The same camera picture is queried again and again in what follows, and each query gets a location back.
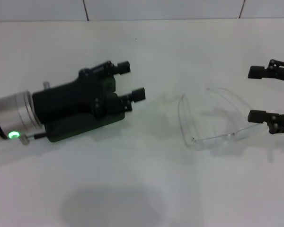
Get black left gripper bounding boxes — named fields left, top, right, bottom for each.
left=32, top=60, right=146, bottom=125

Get dark green glasses case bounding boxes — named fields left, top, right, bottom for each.
left=44, top=78, right=126, bottom=144

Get clear plastic glasses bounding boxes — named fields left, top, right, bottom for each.
left=177, top=87, right=268, bottom=152

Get black cable with silver connector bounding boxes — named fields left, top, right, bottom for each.
left=20, top=132, right=47, bottom=145

